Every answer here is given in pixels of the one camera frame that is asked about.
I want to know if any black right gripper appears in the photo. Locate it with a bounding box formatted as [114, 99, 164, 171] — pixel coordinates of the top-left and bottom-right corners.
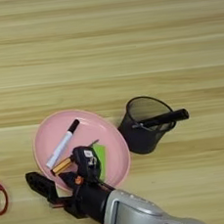
[24, 162, 114, 224]

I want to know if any black mesh pen cup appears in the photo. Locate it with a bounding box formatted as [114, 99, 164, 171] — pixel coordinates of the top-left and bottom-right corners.
[113, 92, 180, 158]

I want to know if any black marker pen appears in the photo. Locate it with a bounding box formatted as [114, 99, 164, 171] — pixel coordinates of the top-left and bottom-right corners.
[130, 108, 191, 131]

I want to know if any white marker with black cap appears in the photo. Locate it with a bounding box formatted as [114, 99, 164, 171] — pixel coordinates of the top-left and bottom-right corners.
[40, 117, 86, 170]

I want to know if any black box with white label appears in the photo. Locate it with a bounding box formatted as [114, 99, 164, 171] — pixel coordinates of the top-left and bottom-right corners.
[70, 143, 104, 185]

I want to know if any green eraser block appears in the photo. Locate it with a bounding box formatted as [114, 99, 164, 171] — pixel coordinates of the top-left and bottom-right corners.
[91, 142, 110, 183]

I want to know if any pink oval plate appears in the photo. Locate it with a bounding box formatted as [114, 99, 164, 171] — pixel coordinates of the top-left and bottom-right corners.
[28, 103, 134, 198]

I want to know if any yellow handled screwdriver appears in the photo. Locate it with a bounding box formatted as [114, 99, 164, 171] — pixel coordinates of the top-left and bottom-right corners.
[48, 138, 104, 177]

